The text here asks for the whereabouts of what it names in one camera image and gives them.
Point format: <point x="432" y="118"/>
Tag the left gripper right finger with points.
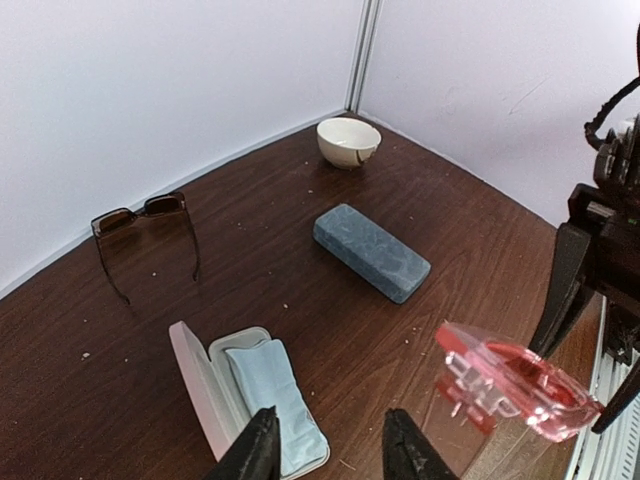
<point x="406" y="452"/>

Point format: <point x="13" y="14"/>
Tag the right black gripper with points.
<point x="597" y="251"/>

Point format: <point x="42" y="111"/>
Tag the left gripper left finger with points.
<point x="255" y="454"/>

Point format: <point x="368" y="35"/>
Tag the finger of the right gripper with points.
<point x="625" y="394"/>

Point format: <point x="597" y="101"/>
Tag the pink glasses case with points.
<point x="211" y="386"/>

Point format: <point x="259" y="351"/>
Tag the light blue cloth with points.
<point x="266" y="379"/>

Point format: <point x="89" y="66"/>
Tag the red framed eyeglasses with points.
<point x="487" y="378"/>

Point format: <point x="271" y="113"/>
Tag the grey-blue glasses case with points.
<point x="380" y="258"/>

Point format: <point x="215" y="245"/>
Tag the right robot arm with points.
<point x="616" y="175"/>

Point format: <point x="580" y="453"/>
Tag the dark sunglasses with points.
<point x="126" y="228"/>

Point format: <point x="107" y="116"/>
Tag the white ceramic bowl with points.
<point x="347" y="143"/>

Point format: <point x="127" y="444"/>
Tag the right aluminium frame post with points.
<point x="364" y="43"/>

